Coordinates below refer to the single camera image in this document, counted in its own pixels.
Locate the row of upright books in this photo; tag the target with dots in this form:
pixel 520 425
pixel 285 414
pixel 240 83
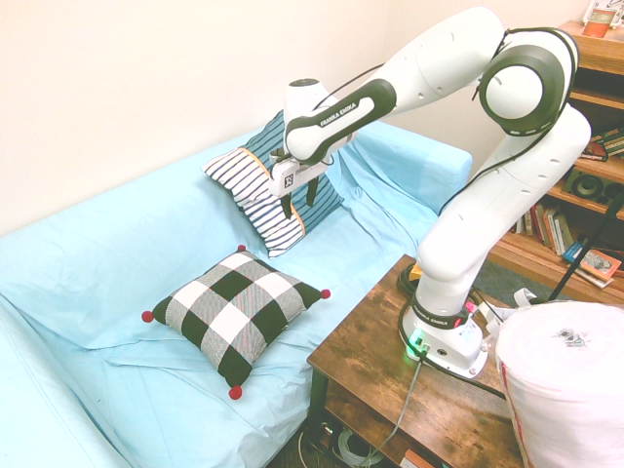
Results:
pixel 546 225

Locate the rustic wooden table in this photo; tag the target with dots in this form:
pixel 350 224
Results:
pixel 385 380

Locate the stack of flat books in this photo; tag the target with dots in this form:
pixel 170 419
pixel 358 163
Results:
pixel 604 145

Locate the black white checkered pillow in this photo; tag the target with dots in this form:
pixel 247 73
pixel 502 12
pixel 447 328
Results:
pixel 239 310

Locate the light blue covered sofa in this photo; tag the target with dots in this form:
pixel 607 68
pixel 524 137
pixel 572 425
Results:
pixel 146 273

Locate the orange green mug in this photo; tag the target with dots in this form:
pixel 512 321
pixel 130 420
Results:
pixel 598 22

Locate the blue white striped pillow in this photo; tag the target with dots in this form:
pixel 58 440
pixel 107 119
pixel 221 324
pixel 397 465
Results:
pixel 253 190

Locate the wooden bookshelf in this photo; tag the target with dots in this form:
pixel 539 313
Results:
pixel 585 146

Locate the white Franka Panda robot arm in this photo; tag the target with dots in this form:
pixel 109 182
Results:
pixel 507 161

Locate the large white material roll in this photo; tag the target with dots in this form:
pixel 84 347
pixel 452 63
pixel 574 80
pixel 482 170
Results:
pixel 565 385

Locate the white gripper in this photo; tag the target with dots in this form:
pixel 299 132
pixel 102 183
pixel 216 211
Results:
pixel 287 178

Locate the black tripod stand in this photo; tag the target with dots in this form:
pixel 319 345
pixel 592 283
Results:
pixel 587 248

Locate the black round speaker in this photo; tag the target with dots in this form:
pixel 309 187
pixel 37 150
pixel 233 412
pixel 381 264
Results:
pixel 586 184

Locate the flat lying book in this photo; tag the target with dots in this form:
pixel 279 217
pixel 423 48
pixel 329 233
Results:
pixel 596 267

